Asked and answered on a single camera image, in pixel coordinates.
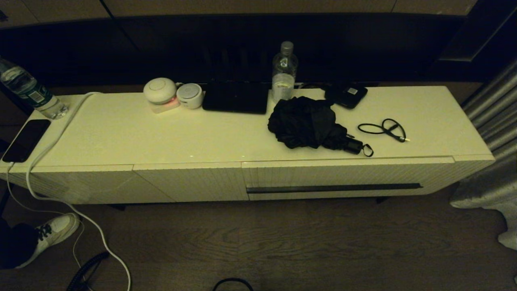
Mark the black flat set-top box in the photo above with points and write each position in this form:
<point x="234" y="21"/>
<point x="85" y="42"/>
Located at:
<point x="234" y="99"/>

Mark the white sneaker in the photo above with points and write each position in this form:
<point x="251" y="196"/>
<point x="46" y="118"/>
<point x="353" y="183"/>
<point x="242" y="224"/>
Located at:
<point x="52" y="232"/>

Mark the small black router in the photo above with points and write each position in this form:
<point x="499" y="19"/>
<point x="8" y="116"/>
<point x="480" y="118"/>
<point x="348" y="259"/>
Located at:
<point x="351" y="97"/>

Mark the large white round lamp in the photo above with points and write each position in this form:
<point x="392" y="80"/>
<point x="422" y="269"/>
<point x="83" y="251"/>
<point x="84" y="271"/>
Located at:
<point x="159" y="90"/>

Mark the black folding umbrella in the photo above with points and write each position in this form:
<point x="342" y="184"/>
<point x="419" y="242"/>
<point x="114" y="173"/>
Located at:
<point x="307" y="121"/>

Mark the grey curtain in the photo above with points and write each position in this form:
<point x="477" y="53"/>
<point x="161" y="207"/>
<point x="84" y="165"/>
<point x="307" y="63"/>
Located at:
<point x="492" y="121"/>

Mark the white low cabinet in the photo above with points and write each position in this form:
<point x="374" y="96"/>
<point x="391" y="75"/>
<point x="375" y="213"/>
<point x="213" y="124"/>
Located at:
<point x="161" y="137"/>

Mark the small white round speaker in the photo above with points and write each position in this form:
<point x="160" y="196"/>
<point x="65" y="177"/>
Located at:
<point x="189" y="95"/>

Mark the white drawer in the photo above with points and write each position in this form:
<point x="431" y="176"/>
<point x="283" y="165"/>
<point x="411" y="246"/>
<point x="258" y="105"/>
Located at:
<point x="323" y="173"/>

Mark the black smartphone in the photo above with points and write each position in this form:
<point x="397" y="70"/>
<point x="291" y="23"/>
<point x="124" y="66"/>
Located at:
<point x="26" y="140"/>

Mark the water bottle green label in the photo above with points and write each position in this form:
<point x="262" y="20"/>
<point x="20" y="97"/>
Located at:
<point x="28" y="91"/>

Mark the clear water bottle grey cap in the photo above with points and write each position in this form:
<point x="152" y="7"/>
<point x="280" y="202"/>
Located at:
<point x="284" y="68"/>

